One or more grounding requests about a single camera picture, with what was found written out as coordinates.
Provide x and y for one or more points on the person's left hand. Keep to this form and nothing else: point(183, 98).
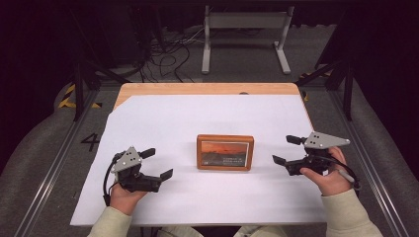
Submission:
point(124, 200)

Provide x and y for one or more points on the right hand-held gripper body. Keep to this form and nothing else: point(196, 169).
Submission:
point(324, 140)

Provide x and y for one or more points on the person's right leg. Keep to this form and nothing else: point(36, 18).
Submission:
point(260, 231)

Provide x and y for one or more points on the black metal stand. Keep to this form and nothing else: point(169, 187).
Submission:
point(347, 92)
point(78, 89)

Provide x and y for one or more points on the yellow black hazard tape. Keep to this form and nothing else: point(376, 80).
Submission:
point(306, 96)
point(67, 98)

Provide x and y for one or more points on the wooden photo frame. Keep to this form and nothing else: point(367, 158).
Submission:
point(225, 153)

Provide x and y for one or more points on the aluminium floor rail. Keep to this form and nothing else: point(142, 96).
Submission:
point(56, 164)
point(369, 158)

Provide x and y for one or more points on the white paper sheet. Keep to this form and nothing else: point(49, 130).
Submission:
point(171, 125)

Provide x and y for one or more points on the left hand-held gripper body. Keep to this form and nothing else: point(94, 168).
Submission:
point(128, 161)

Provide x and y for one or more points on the grey metal stand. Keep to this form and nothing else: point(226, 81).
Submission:
point(245, 20)

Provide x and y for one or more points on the person's leg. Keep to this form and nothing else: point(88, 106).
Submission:
point(260, 231)
point(179, 232)

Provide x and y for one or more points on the person's left leg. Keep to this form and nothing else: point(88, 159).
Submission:
point(179, 232)

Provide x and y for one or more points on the person's right hand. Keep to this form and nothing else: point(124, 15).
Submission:
point(332, 182)

